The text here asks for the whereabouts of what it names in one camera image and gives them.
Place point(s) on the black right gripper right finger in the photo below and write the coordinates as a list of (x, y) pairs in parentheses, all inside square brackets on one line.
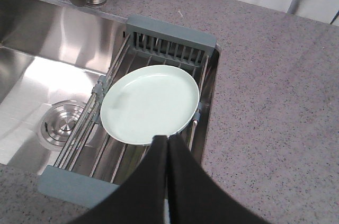
[(194, 197)]

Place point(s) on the grey-green dish drying rack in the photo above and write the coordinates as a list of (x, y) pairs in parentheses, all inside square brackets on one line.
[(92, 164)]

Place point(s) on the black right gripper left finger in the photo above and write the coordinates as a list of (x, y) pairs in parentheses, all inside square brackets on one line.
[(140, 199)]

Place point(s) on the round steel sink drain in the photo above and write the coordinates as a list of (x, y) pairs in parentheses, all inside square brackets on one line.
[(58, 123)]

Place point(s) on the light green round plate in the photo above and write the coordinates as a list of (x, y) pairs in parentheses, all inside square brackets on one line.
[(149, 101)]

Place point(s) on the stainless steel sink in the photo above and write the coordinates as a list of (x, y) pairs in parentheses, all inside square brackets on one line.
[(52, 52)]

